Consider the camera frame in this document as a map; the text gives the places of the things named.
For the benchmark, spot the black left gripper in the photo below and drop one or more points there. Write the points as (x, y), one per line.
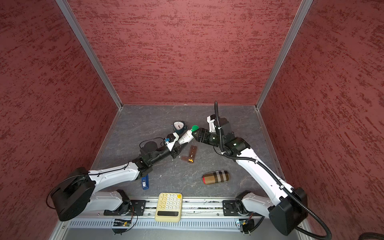
(177, 151)

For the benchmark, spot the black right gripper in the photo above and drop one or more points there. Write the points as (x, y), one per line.
(205, 135)

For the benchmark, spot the green capped pill bottle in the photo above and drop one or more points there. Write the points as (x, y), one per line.
(187, 137)

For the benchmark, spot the brown weekly pill organizer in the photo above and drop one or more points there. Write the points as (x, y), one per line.
(191, 155)

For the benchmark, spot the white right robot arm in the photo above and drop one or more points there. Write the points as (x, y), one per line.
(284, 205)

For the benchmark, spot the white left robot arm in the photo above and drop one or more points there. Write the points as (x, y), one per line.
(82, 191)

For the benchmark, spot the teal dial kitchen scale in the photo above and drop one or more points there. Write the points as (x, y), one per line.
(180, 127)

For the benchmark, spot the plaid checkered pouch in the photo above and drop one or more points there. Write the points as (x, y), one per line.
(216, 177)

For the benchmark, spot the yellow calculator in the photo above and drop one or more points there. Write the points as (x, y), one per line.
(169, 207)

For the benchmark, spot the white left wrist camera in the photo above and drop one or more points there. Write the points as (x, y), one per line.
(170, 140)

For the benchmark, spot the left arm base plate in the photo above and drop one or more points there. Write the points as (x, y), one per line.
(136, 207)

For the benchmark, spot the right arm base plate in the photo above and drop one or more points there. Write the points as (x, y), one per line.
(236, 208)

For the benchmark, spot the aluminium corner post left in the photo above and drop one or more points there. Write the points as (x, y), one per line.
(79, 33)

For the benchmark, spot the aluminium corner post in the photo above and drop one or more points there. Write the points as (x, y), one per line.
(79, 33)
(290, 37)

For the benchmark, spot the aluminium corner post right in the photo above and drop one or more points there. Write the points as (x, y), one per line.
(290, 37)

